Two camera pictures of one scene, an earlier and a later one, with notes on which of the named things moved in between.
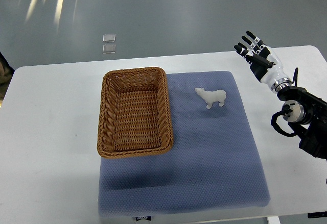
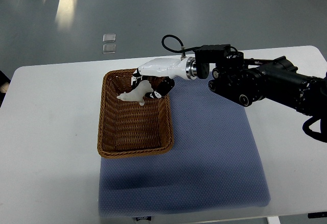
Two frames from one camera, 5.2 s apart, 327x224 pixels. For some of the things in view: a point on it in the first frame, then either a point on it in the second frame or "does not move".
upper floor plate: (109, 38) does not move
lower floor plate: (110, 48) does not move
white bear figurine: (210, 97) → (138, 93)
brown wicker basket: (134, 117) does not move
